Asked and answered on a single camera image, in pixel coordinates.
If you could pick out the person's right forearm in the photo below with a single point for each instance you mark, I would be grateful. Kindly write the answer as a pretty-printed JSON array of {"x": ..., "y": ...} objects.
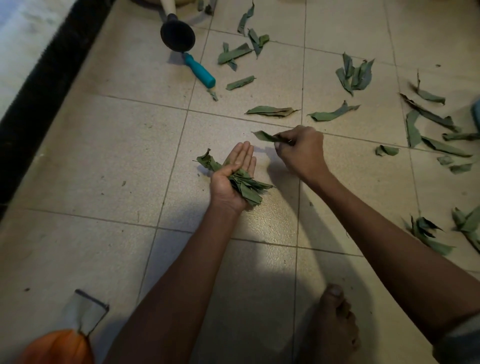
[{"x": 393, "y": 255}]

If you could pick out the grey glove packaging card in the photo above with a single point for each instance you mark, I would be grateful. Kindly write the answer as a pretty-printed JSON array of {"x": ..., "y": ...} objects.
[{"x": 88, "y": 311}]

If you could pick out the person's left forearm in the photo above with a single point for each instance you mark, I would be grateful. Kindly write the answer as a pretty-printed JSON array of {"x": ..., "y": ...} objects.
[{"x": 168, "y": 296}]

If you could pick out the orange black work glove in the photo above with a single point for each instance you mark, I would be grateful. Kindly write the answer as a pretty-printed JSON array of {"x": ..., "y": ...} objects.
[{"x": 56, "y": 348}]

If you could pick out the beige plastic watering can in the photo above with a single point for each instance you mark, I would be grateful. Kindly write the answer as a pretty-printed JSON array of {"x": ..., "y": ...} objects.
[{"x": 176, "y": 30}]

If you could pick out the person's left hand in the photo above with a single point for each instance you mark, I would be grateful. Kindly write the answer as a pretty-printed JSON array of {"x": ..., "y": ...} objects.
[{"x": 223, "y": 191}]

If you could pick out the person's right hand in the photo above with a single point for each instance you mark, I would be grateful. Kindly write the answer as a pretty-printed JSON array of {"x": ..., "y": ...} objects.
[{"x": 303, "y": 153}]

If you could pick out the person's grey shirt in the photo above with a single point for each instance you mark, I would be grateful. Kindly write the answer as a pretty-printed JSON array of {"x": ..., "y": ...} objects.
[{"x": 461, "y": 345}]

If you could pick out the teal plastic bucket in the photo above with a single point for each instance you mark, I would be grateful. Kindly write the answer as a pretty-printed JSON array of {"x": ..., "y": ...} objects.
[{"x": 477, "y": 112}]

